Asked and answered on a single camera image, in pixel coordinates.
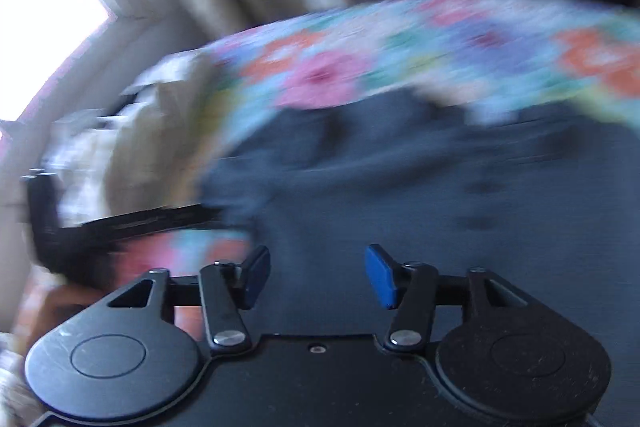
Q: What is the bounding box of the beige pillow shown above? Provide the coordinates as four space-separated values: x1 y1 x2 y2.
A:
47 49 220 225

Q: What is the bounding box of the floral quilt bedspread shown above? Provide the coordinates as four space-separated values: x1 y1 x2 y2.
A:
112 0 640 338

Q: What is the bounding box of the grey polo shirt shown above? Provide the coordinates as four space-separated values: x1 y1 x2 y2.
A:
200 89 639 426

